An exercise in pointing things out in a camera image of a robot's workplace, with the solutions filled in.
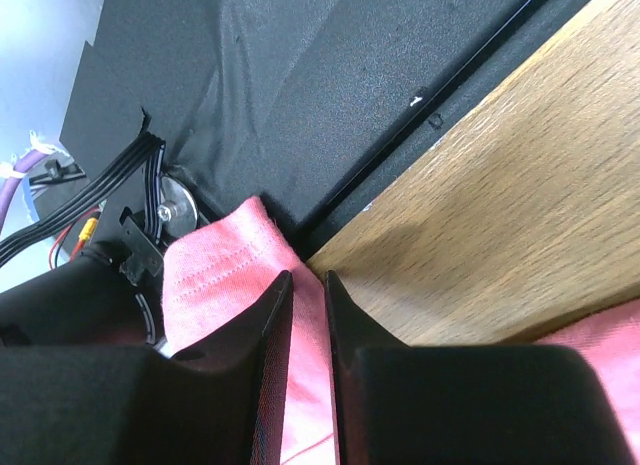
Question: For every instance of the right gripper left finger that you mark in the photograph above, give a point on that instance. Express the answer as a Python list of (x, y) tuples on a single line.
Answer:
[(219, 401)]

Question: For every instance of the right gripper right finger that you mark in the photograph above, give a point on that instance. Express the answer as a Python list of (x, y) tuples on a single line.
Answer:
[(481, 404)]

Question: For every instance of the pink t-shirt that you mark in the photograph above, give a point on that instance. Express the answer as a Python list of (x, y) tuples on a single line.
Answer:
[(216, 272)]

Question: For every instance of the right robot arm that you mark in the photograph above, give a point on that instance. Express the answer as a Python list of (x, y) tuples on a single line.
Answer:
[(87, 302)]

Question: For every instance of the silver mounting screw disc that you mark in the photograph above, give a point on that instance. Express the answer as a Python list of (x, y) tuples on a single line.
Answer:
[(178, 212)]

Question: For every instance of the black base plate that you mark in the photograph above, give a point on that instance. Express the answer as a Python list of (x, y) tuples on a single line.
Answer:
[(314, 106)]

